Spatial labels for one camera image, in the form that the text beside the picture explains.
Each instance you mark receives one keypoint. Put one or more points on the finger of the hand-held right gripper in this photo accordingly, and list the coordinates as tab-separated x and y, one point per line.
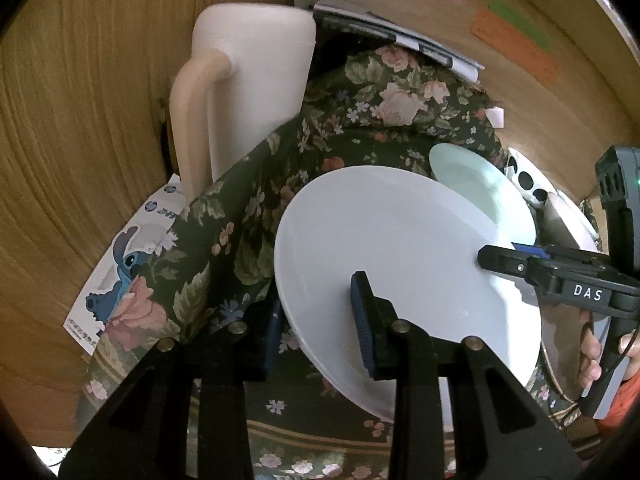
530	248
500	262

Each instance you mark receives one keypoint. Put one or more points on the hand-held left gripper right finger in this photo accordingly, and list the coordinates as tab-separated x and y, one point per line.
361	312

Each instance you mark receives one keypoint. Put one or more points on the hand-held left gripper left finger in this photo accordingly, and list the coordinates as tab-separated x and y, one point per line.
272	336

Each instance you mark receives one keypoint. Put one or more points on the pale green plate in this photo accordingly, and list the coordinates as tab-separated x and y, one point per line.
480	185

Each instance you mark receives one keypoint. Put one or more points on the large white plate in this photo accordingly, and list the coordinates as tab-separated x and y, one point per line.
400	230

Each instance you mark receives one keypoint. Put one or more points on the person's right forearm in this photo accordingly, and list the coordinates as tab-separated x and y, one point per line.
625	405

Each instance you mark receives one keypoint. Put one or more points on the person's right hand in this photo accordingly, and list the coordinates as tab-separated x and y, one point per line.
590	355

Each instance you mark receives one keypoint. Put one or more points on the grey glossy plate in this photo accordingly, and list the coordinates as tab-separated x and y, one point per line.
555	220

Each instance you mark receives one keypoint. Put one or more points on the small white plate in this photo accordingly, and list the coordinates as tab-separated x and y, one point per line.
585	225

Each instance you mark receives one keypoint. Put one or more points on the white bowl with black dots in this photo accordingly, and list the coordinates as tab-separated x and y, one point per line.
525	177

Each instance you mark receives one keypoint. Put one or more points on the dark floral cloth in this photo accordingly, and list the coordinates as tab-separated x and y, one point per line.
225	210

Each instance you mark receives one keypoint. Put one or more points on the white paper scrap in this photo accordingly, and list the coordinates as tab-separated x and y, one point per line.
495	117

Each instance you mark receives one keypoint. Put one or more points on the cartoon character leaflet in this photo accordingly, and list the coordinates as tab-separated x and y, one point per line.
125	260

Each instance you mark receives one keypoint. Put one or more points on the orange paper note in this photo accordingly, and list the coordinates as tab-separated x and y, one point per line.
520	55

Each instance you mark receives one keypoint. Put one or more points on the green paper note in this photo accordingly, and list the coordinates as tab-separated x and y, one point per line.
525	22

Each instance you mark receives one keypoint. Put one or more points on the stack of papers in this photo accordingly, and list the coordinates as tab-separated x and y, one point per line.
360	12

